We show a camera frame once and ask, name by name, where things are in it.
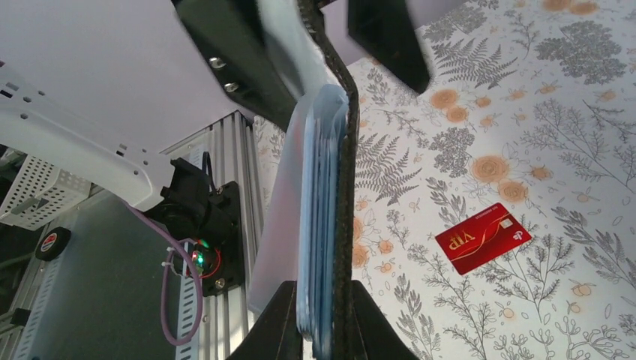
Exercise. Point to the white perforated basket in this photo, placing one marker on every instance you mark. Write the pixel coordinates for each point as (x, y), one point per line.
(40, 193)

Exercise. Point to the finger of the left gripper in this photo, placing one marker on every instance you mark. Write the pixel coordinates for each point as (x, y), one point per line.
(229, 37)
(383, 28)

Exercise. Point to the black tape roll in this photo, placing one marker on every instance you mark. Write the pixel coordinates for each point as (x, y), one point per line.
(52, 244)

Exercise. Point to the black leather card holder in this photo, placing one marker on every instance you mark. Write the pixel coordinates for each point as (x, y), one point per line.
(308, 229)

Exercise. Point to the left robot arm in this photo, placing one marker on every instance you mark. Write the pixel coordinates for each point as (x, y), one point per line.
(97, 87)

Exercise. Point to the floral patterned table mat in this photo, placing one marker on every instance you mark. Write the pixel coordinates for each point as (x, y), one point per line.
(532, 105)

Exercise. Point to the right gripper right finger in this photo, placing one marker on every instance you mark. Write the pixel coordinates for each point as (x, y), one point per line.
(373, 337)

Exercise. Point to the red VIP card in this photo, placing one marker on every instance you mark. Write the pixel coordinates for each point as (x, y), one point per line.
(482, 238)

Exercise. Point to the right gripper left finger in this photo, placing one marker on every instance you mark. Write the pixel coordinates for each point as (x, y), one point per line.
(274, 336)

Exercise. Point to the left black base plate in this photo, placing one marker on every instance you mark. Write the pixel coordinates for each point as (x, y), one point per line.
(219, 256)

